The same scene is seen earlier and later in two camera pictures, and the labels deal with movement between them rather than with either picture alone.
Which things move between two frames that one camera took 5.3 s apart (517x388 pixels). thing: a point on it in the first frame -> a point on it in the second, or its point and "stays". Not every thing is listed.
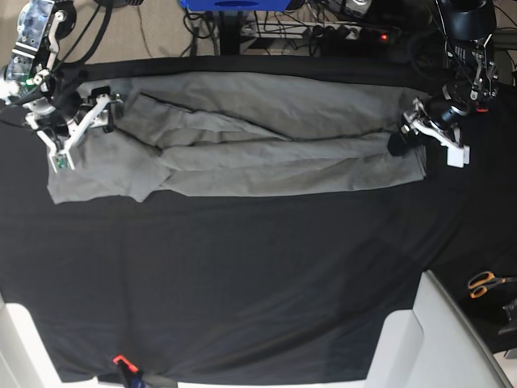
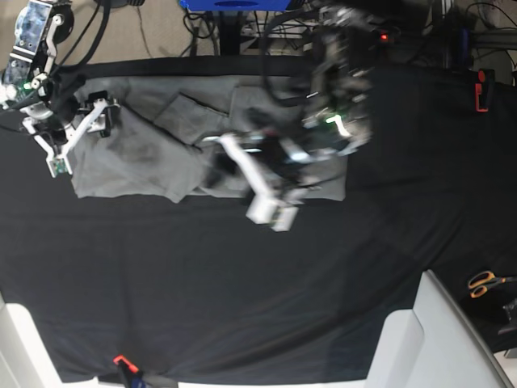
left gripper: (67, 115) stays
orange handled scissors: (481, 281) stays
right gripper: (436, 115) -> (290, 156)
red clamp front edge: (130, 365) stays
